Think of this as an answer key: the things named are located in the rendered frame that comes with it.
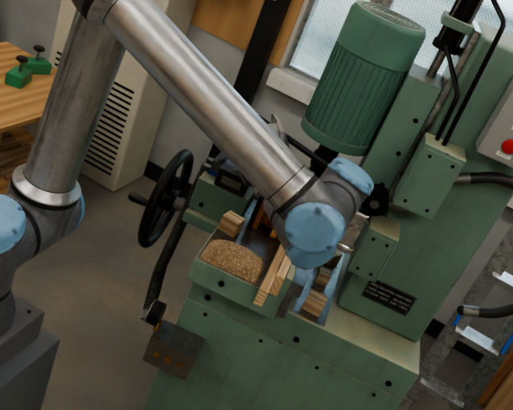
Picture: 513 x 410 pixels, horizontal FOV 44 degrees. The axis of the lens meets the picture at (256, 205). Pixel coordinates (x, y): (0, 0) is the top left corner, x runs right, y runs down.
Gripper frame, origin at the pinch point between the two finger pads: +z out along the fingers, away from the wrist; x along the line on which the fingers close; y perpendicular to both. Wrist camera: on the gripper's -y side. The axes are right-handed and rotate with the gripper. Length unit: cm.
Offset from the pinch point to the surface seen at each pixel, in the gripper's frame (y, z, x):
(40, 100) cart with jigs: 8, 120, 78
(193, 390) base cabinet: -11, -23, 65
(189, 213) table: 2.6, 3.0, 27.1
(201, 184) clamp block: 2.5, 5.5, 19.3
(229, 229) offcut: -1.1, -8.6, 20.3
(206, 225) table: -1.4, -0.4, 27.2
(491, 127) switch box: -25.2, -27.3, -33.2
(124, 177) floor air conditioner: -51, 136, 118
